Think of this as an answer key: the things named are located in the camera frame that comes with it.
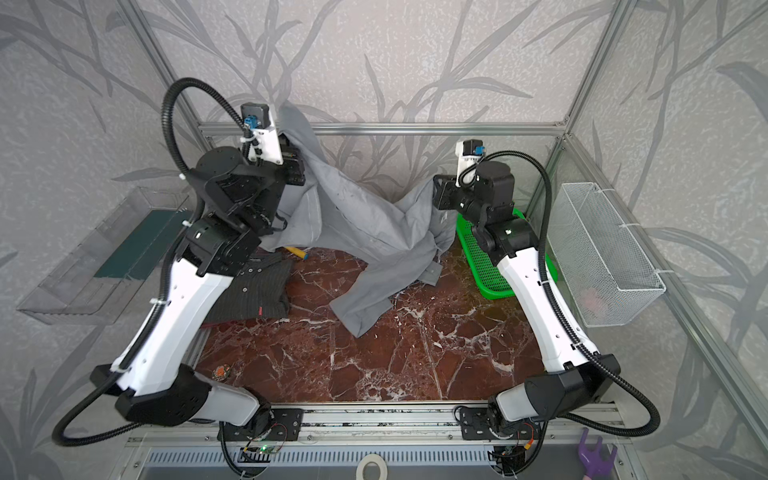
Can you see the yellow toy hammer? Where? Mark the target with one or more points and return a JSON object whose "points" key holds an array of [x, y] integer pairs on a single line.
{"points": [[297, 252]]}

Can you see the light grey long sleeve shirt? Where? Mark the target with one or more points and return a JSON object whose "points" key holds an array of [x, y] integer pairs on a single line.
{"points": [[399, 241]]}

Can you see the pink item in wire basket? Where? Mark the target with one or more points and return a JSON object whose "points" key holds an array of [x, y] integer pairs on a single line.
{"points": [[592, 302]]}

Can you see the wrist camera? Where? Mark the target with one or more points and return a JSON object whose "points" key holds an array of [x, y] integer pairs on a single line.
{"points": [[469, 153], [262, 144]]}

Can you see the white tape roll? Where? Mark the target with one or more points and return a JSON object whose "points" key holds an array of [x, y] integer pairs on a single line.
{"points": [[372, 466]]}

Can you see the white wire mesh basket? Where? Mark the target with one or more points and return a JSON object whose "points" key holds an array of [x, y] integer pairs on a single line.
{"points": [[595, 248]]}

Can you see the small orange round object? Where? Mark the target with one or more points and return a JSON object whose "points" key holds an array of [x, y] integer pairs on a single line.
{"points": [[221, 373]]}

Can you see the dark striped folded shirt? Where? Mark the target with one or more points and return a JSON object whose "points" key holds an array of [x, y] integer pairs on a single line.
{"points": [[258, 291]]}

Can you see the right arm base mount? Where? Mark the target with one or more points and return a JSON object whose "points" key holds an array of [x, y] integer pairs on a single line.
{"points": [[507, 460]]}

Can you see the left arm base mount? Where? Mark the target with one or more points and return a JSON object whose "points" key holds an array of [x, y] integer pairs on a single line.
{"points": [[262, 438]]}

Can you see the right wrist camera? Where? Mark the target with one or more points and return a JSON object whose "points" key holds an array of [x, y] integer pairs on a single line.
{"points": [[469, 153]]}

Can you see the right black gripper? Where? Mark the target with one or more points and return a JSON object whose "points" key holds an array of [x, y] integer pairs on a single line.
{"points": [[443, 193]]}

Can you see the purple plastic toy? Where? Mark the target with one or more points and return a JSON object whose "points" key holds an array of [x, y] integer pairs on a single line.
{"points": [[591, 458]]}

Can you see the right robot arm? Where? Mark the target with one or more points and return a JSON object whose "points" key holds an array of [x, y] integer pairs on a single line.
{"points": [[576, 372]]}

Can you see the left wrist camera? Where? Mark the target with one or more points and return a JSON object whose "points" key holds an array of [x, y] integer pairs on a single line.
{"points": [[262, 144]]}

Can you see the clear acrylic wall shelf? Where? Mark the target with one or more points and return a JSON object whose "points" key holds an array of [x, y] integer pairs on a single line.
{"points": [[98, 279]]}

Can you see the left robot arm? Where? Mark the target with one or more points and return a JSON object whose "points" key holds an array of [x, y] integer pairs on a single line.
{"points": [[238, 192]]}

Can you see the green plastic basket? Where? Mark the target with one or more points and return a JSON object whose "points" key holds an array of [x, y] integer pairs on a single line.
{"points": [[490, 282]]}

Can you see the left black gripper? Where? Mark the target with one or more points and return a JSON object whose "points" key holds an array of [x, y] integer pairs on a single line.
{"points": [[294, 171]]}

